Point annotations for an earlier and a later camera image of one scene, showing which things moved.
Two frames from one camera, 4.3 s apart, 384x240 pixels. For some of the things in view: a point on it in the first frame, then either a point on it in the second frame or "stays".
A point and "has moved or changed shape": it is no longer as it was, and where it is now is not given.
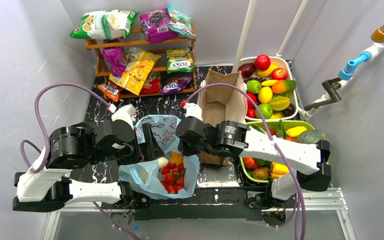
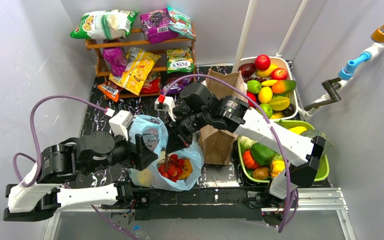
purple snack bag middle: (116, 58) stays
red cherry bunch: (173, 175) has moved or changed shape
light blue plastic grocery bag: (144, 178) has moved or changed shape
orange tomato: (249, 162) stays
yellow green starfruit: (279, 103) stays
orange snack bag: (110, 90) stays
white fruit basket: (271, 79) stays
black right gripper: (201, 145) to (178, 133)
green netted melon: (312, 136) stays
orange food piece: (176, 157) to (187, 169)
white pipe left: (249, 19) stays
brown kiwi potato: (261, 173) stays
